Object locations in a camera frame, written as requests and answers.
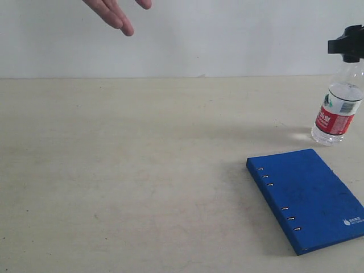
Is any clear water bottle red label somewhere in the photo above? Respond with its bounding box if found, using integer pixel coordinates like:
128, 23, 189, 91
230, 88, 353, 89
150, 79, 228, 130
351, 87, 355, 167
311, 60, 363, 146

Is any blue ring binder notebook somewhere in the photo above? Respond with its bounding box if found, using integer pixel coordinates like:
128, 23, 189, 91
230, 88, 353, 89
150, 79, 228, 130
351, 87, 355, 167
246, 149, 363, 255

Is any person's bare hand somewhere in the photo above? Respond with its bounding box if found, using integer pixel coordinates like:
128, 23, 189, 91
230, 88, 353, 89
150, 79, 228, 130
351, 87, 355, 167
83, 0, 134, 37

